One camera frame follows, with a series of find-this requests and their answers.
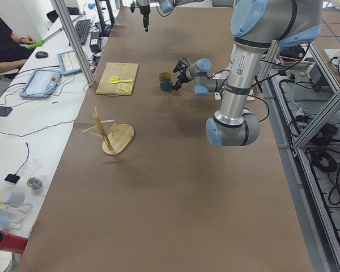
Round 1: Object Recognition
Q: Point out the wooden cutting board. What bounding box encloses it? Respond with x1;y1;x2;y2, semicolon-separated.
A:
95;62;138;96

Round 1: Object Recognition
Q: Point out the seated person in black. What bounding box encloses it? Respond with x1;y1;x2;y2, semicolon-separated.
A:
0;18;35;73

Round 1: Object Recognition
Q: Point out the black power adapter box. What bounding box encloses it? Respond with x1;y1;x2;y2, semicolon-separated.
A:
90;31;101;53

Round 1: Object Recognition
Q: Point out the grey cup on tray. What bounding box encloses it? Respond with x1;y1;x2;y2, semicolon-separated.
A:
0;190;25;207

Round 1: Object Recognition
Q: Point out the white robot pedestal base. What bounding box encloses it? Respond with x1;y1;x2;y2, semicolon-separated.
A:
211;70;255;100

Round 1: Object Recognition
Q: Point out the black keyboard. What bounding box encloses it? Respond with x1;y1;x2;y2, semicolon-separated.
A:
74;19;91;45

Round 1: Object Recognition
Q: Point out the small metal cup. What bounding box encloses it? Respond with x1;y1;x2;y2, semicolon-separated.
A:
27;177;43;196

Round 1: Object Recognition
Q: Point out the wooden cup storage rack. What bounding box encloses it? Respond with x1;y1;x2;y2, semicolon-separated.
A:
82;107;135;156

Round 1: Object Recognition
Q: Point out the aluminium frame post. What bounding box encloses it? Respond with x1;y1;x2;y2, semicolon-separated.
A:
53;0;95;87

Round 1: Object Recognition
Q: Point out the dark blue mug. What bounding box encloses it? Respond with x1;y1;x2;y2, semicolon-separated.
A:
159;72;172;92

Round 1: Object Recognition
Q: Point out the red cylinder bottle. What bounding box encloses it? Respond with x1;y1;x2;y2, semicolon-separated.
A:
0;231;28;254

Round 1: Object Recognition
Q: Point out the small black square pad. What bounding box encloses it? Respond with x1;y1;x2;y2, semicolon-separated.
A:
4;173;20;184

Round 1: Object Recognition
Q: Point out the black computer mouse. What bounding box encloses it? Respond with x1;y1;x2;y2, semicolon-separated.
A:
35;51;49;59

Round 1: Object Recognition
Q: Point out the blue teach pendant tablet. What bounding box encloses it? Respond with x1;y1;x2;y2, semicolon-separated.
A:
19;69;61;99
57;50;82;76

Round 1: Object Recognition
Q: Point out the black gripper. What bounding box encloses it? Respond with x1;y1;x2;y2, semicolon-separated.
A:
172;69;190;91
139;5;150;32

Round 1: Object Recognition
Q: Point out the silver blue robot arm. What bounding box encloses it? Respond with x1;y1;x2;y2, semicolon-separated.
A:
173;0;322;147
130;0;202;32

